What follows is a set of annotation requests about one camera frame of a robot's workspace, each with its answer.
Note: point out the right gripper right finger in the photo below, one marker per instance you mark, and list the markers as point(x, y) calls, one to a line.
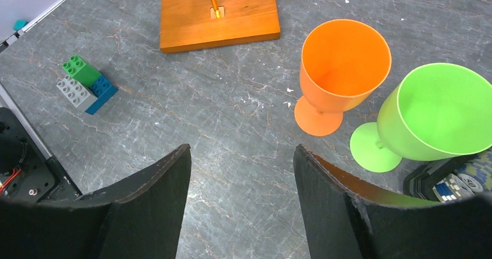
point(348, 217)

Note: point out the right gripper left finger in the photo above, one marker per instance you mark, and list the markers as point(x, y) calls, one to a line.
point(139, 216)

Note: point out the green plastic wine glass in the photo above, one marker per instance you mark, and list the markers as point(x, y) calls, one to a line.
point(438, 111)

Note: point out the orange plastic wine glass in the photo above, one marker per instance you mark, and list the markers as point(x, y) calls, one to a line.
point(342, 62)

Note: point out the wooden rack base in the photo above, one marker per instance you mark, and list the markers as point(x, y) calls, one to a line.
point(188, 25)

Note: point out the black poker chip case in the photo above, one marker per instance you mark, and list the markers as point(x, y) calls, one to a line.
point(451, 179)

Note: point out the blue toy brick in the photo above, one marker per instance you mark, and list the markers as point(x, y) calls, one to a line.
point(103, 89)

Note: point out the grey toy brick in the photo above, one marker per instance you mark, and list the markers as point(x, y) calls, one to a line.
point(77, 94)

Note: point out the green toy brick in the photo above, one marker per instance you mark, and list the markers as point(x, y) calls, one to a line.
point(77, 68)

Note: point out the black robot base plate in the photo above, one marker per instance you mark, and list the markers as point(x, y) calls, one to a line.
point(26, 174)

